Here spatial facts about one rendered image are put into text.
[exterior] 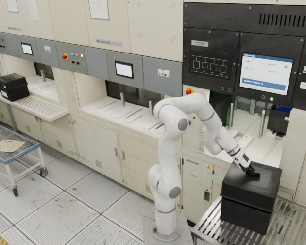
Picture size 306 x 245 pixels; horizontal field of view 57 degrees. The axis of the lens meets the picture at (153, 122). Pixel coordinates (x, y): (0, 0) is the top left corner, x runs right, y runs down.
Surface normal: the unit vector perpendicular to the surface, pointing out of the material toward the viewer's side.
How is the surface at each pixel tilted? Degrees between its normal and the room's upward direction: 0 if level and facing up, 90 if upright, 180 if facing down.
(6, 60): 90
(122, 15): 90
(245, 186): 0
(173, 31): 90
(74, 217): 0
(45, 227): 0
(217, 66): 90
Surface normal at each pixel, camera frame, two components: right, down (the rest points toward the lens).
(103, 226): -0.04, -0.88
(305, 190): -0.61, 0.39
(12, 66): 0.79, 0.26
